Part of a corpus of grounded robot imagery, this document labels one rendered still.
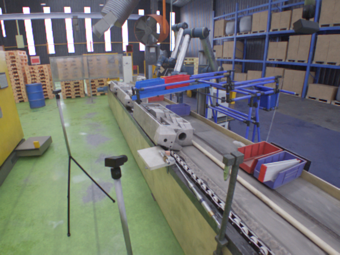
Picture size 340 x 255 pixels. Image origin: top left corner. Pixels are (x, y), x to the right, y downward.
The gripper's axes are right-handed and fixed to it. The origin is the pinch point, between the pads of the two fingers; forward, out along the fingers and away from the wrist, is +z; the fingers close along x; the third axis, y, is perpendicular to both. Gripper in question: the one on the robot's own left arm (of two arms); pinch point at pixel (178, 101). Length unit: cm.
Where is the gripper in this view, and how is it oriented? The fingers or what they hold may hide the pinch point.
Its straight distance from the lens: 261.1
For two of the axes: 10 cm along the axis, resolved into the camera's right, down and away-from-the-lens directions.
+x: 3.9, 3.2, -8.6
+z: 0.0, 9.4, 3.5
